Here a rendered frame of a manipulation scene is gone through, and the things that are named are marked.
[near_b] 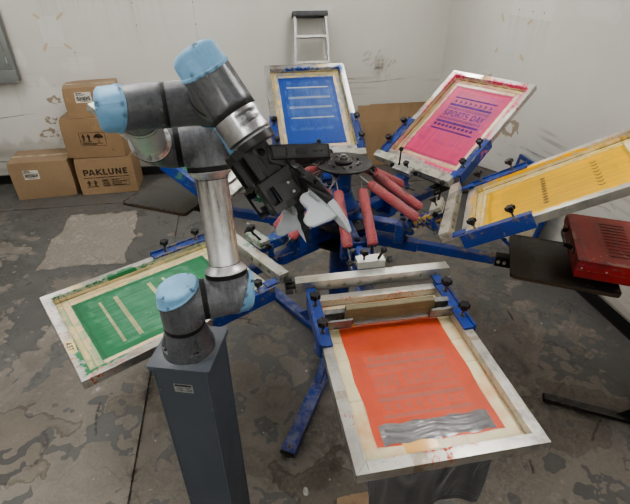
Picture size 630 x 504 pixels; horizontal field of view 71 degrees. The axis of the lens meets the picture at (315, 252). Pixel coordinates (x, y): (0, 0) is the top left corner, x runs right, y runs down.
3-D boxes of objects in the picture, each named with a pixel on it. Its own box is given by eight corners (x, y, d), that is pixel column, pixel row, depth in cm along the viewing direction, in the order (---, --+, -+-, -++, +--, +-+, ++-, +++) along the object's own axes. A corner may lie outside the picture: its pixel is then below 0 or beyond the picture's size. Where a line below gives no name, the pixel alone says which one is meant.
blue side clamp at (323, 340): (332, 357, 163) (333, 343, 159) (319, 358, 162) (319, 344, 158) (318, 305, 188) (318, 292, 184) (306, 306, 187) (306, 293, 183)
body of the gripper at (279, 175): (263, 224, 73) (219, 162, 70) (301, 196, 76) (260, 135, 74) (281, 217, 66) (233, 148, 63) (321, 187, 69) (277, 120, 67)
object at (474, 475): (482, 502, 160) (511, 428, 136) (361, 525, 153) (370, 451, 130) (478, 494, 162) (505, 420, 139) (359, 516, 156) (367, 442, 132)
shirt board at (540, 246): (600, 262, 228) (606, 249, 223) (616, 310, 196) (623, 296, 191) (351, 219, 266) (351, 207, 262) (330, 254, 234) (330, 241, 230)
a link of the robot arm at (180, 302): (161, 311, 129) (151, 274, 122) (207, 302, 133) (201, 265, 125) (162, 339, 120) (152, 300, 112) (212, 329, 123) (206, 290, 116)
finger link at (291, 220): (278, 249, 80) (264, 211, 74) (301, 231, 83) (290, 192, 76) (289, 257, 78) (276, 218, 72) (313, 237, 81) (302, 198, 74)
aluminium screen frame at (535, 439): (548, 449, 130) (551, 442, 128) (355, 483, 121) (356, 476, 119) (439, 288, 195) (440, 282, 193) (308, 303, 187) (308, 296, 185)
